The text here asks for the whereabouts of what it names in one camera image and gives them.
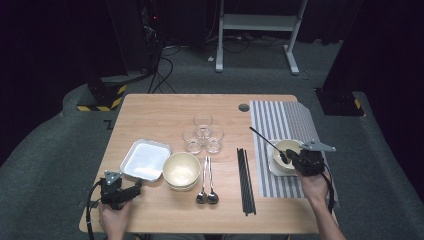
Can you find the black stand with hazard stripes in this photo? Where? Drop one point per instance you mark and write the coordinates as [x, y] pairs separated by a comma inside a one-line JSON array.
[[106, 96], [340, 103]]

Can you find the person's right hand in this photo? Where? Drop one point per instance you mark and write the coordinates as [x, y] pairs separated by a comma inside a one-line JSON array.
[[316, 190]]

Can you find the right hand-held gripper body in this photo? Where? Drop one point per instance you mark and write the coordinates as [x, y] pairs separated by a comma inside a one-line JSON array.
[[311, 163]]

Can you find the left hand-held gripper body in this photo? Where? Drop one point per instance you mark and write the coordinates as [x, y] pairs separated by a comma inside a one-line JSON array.
[[111, 195]]

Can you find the clear glass cup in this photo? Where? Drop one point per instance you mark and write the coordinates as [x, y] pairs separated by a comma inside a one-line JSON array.
[[215, 145], [191, 143], [203, 118]]

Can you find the grey round table grommet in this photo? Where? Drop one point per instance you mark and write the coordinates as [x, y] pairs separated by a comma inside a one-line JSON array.
[[244, 107]]

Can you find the bundle of black chopsticks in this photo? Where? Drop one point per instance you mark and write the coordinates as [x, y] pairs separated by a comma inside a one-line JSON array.
[[246, 183]]

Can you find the grey tape patch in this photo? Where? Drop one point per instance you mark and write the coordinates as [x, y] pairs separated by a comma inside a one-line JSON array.
[[94, 204]]

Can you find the white metal desk frame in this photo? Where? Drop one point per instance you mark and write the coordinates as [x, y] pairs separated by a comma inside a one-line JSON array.
[[256, 22]]

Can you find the cream ceramic bowl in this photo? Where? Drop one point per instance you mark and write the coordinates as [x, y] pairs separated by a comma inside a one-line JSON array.
[[293, 145], [182, 189], [181, 170]]

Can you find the person's left hand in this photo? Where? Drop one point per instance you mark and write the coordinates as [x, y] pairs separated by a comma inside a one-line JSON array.
[[113, 223]]

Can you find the white square tray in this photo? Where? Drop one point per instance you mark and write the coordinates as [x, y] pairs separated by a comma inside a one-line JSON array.
[[271, 168], [146, 158]]

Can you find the black equipment tower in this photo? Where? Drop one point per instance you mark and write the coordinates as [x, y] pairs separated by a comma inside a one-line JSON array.
[[150, 33]]

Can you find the grey striped placemat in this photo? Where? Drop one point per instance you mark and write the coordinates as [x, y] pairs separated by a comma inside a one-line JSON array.
[[283, 116]]

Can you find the white plug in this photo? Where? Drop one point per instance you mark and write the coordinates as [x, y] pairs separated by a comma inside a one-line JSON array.
[[210, 59]]

